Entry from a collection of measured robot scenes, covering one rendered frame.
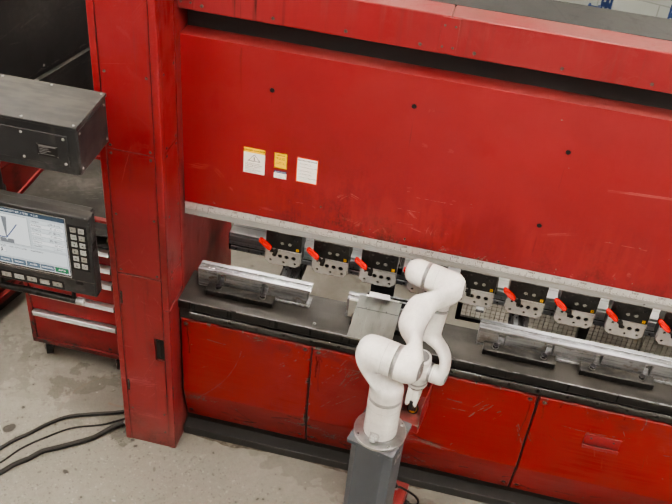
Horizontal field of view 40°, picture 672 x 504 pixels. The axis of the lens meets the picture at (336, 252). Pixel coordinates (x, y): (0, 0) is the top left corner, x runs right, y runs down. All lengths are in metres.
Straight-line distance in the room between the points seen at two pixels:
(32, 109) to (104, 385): 2.03
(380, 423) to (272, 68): 1.31
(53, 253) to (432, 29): 1.54
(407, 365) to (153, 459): 1.85
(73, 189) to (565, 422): 2.46
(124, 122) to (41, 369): 1.93
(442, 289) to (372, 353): 0.37
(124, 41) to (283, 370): 1.63
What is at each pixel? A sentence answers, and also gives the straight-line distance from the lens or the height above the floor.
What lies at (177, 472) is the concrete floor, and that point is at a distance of 4.51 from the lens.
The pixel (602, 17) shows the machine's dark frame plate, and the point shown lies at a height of 2.30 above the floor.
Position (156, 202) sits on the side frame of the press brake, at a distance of 3.61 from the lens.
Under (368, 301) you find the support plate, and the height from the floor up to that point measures 1.00.
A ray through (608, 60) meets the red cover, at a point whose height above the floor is 2.24.
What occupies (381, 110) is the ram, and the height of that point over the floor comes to 1.90.
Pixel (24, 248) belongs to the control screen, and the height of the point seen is 1.41.
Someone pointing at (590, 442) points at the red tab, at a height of 0.57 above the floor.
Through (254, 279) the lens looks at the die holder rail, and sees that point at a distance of 3.98.
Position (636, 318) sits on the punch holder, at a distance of 3.81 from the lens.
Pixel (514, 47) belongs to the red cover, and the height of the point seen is 2.23.
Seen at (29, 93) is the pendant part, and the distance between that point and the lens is 3.33.
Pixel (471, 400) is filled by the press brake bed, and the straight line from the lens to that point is 4.02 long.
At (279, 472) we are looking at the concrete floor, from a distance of 4.50.
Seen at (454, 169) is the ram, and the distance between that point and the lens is 3.43.
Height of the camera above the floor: 3.55
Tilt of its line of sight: 39 degrees down
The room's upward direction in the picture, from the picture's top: 6 degrees clockwise
